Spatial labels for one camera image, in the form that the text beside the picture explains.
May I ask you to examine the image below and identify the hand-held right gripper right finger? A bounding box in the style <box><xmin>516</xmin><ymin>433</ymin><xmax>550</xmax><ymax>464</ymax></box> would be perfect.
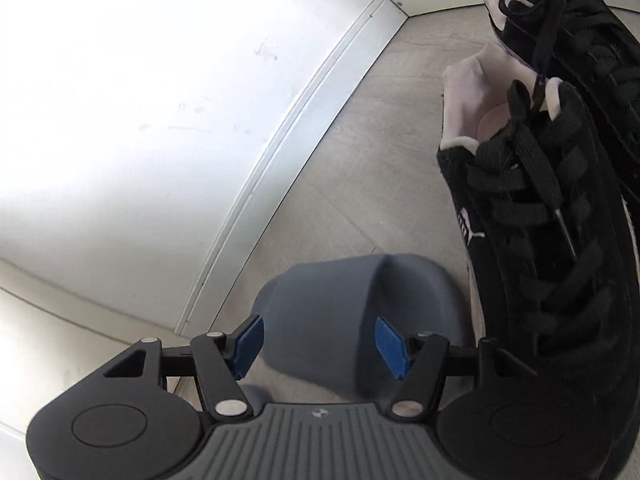
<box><xmin>375</xmin><ymin>316</ymin><xmax>540</xmax><ymax>420</ymax></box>

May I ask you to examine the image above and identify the black suede sneaker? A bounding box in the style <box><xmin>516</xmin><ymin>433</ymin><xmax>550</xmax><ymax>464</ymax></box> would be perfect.
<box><xmin>484</xmin><ymin>0</ymin><xmax>640</xmax><ymax>171</ymax></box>
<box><xmin>437</xmin><ymin>42</ymin><xmax>640</xmax><ymax>480</ymax></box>

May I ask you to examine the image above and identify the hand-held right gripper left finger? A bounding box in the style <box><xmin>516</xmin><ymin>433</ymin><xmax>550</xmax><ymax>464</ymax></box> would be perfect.
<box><xmin>102</xmin><ymin>314</ymin><xmax>266</xmax><ymax>421</ymax></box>

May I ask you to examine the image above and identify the grey foam slide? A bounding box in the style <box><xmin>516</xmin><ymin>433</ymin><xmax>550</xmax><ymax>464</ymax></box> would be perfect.
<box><xmin>242</xmin><ymin>254</ymin><xmax>488</xmax><ymax>407</ymax></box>

